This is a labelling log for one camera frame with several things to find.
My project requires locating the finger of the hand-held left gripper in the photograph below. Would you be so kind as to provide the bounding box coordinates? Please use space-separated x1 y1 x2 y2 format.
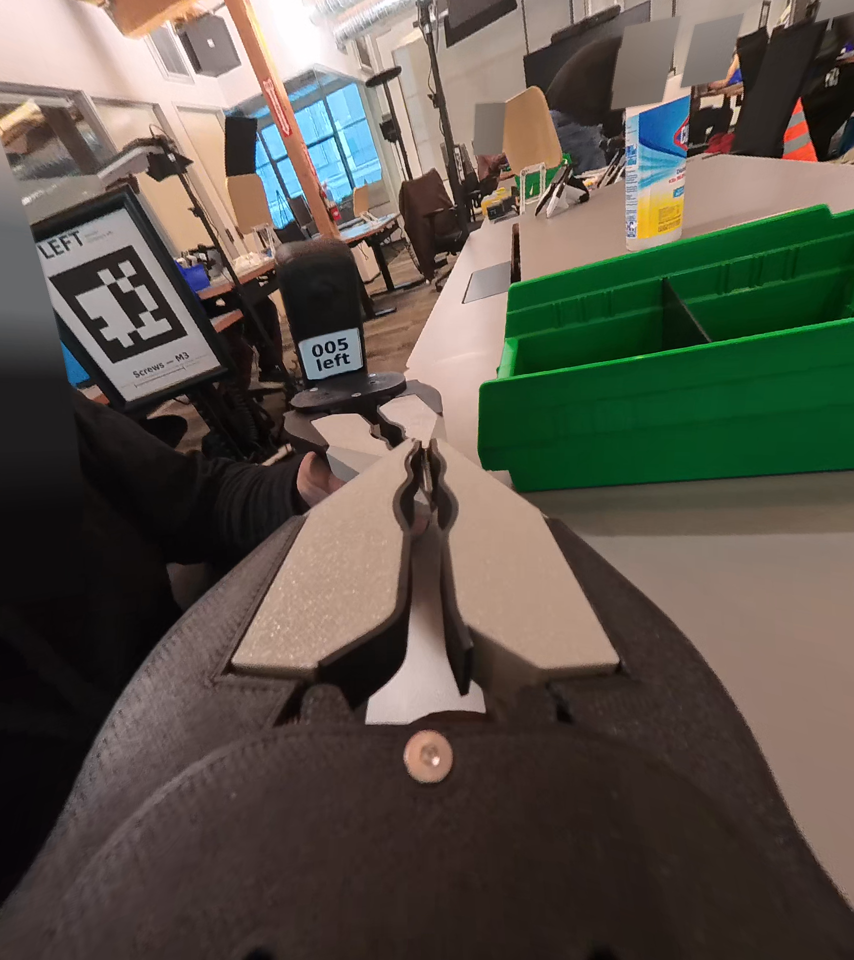
376 396 443 445
309 411 400 483

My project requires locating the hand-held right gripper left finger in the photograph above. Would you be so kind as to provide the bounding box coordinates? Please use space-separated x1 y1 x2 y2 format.
230 441 428 711

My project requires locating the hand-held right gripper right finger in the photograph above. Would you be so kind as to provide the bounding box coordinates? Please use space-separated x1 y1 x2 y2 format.
427 441 622 696

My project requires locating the green plastic bin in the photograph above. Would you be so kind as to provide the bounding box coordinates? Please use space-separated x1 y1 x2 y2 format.
478 187 854 494

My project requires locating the person's left forearm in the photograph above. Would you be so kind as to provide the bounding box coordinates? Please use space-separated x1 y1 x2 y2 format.
70 390 310 571

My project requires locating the grey desk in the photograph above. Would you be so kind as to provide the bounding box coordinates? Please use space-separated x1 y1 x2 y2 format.
404 153 854 960

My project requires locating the person's left hand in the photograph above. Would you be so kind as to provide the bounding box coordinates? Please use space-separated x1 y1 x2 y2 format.
295 452 346 509

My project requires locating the wooden board on stand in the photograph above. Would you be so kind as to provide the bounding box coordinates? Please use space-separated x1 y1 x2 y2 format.
226 174 277 235

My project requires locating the chair with brown jacket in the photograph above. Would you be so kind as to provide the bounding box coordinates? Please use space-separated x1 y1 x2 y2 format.
399 168 471 291

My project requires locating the large window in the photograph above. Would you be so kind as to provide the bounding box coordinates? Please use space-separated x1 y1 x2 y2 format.
256 81 385 228

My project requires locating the framed marker sign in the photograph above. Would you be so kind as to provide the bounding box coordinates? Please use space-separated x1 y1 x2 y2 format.
29 183 232 415

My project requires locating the black floor lamp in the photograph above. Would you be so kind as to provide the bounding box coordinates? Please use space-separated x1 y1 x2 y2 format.
364 66 409 183

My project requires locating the phone stand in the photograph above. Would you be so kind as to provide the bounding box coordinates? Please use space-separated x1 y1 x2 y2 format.
535 161 592 219

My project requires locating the black bin divider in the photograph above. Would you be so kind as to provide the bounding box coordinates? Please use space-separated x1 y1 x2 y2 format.
659 279 715 351

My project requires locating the wipes canister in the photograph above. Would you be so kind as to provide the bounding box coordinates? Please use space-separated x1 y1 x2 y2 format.
624 93 692 253

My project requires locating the grey desk cable hatch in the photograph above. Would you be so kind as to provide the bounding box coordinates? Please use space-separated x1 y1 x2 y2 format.
462 262 513 306

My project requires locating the wooden post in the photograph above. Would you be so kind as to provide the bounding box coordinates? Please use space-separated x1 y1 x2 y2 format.
224 0 343 241

